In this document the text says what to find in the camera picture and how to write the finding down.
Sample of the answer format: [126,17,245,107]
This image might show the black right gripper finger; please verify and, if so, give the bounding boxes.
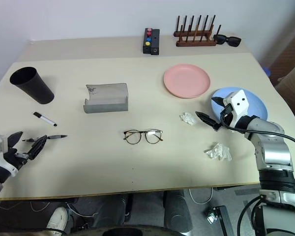
[195,111,222,131]
[211,96,228,108]

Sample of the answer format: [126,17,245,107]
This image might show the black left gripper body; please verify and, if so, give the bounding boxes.
[3,147,30,170]

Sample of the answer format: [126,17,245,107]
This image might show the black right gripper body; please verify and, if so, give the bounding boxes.
[220,104,236,128]

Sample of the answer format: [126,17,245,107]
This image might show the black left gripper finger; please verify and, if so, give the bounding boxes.
[8,131,24,149]
[27,135,49,160]

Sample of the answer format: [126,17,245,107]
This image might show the small white tissue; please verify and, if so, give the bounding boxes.
[179,112,197,125]

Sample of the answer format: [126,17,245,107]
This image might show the black pen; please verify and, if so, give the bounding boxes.
[22,134,68,143]

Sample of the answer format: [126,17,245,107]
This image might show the large white tissue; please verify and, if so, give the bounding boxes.
[203,142,232,162]

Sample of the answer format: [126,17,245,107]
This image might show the pink plate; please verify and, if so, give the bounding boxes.
[163,63,211,99]

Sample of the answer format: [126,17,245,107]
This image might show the tortoiseshell eyeglasses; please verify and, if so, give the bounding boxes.
[123,128,164,145]

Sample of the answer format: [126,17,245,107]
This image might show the grey glasses case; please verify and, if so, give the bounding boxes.
[83,83,129,114]

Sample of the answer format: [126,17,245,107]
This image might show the blue plate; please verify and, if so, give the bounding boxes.
[210,87,268,121]

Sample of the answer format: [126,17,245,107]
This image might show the black plastic cup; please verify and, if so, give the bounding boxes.
[9,66,55,105]

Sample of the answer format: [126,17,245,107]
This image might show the black sunglasses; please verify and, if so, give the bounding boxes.
[213,34,242,48]

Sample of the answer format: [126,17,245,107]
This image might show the wooden peg rack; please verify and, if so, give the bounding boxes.
[173,15,222,47]

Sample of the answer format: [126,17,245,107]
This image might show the bystander in beige clothes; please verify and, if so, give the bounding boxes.
[277,64,295,119]

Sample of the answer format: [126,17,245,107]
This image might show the white shoe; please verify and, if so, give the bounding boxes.
[46,206,69,231]

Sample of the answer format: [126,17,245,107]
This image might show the black box with coloured buttons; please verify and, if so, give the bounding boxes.
[143,28,154,54]

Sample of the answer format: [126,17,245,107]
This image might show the small silver black device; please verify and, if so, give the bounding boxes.
[204,207,219,224]

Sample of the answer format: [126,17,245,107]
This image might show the dark rounded shape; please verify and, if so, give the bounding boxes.
[163,190,193,232]

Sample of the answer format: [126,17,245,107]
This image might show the black metal stand bar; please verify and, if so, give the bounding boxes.
[217,206,235,236]

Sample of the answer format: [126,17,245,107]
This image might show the dark curved rim shape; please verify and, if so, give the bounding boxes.
[73,224,185,236]

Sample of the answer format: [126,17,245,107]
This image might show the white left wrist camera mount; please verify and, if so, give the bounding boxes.
[0,134,18,177]

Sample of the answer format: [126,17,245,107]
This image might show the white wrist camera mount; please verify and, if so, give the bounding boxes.
[0,134,18,177]
[223,89,250,130]

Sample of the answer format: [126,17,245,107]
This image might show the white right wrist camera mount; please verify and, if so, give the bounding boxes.
[223,89,250,130]

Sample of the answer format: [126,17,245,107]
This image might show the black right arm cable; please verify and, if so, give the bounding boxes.
[220,112,295,184]

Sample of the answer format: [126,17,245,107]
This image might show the white floor cable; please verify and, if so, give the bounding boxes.
[188,188,214,205]

